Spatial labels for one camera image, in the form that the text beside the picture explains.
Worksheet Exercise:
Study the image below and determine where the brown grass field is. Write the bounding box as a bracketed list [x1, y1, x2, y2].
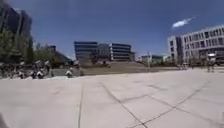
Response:
[51, 61, 183, 77]

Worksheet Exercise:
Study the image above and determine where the pale concrete slab plaza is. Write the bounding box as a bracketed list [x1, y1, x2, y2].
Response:
[0, 67, 224, 128]

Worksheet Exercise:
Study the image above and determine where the pale grid-window building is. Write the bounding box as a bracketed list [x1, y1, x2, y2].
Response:
[167, 25, 224, 66]

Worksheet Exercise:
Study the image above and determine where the row of green trees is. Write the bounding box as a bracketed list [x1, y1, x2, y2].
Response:
[0, 29, 68, 66]

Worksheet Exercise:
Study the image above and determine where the low distant building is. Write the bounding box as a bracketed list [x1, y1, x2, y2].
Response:
[139, 54, 171, 64]

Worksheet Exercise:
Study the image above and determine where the dark glass tall building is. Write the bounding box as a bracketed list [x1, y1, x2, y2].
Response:
[0, 2, 34, 62]

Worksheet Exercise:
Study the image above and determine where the blue glass office building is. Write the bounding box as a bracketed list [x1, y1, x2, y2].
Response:
[73, 40, 137, 63]

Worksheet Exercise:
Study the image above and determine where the person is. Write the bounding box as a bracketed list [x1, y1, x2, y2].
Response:
[206, 53, 218, 74]

